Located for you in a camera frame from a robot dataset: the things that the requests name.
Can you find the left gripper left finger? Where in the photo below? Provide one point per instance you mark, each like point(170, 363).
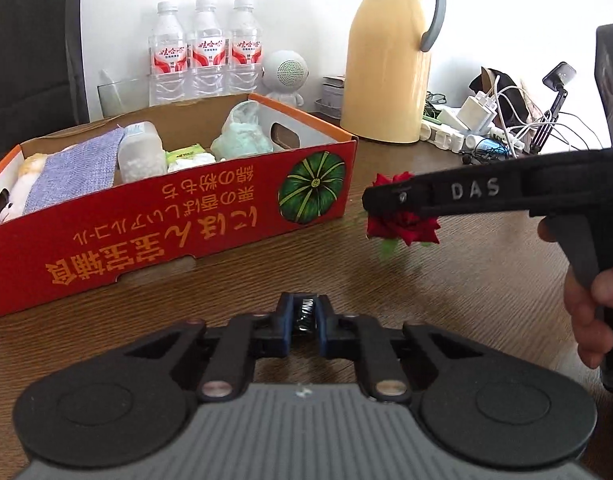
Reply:
point(282, 325)

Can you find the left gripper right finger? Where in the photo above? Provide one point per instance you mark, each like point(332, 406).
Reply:
point(327, 329)

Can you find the red rose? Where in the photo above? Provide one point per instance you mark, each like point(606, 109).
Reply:
point(403, 227)

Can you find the translucent plastic bottle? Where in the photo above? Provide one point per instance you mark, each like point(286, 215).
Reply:
point(140, 153)

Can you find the purple cloth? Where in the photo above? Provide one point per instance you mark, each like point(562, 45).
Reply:
point(78, 170)

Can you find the right hand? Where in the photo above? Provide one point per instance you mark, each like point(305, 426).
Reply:
point(593, 336)

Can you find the black earphones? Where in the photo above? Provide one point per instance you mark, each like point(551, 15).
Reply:
point(484, 151)

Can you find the small black lamp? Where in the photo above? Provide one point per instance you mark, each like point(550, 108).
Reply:
point(555, 80)

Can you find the white plug charger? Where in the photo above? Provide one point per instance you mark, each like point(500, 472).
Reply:
point(478, 112)

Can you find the white power strip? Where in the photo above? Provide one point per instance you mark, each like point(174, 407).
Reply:
point(446, 138)

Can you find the red cardboard box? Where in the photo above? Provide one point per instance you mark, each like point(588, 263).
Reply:
point(91, 241)

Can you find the green plastic bag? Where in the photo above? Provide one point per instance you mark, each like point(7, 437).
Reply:
point(242, 135)

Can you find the small tin box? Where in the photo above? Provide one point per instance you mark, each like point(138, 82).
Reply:
point(330, 102)

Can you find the yellow thermos jug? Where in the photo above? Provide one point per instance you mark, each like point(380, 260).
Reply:
point(387, 68)

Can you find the white robot figurine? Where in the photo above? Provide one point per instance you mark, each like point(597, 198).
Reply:
point(284, 73)

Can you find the left water bottle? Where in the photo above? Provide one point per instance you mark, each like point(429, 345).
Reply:
point(168, 57)

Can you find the water bottle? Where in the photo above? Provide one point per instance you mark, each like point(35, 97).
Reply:
point(207, 47)
point(168, 57)
point(245, 49)

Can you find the middle water bottle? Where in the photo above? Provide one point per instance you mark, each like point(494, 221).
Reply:
point(207, 47)

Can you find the glass cup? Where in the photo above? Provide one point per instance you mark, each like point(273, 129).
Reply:
point(118, 97)

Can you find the right water bottle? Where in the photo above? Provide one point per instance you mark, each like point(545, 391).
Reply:
point(245, 49)

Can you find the yellow plush toy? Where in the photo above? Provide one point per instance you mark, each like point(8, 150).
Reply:
point(28, 174)

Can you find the black paper bag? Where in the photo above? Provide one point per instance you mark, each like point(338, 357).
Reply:
point(42, 83)

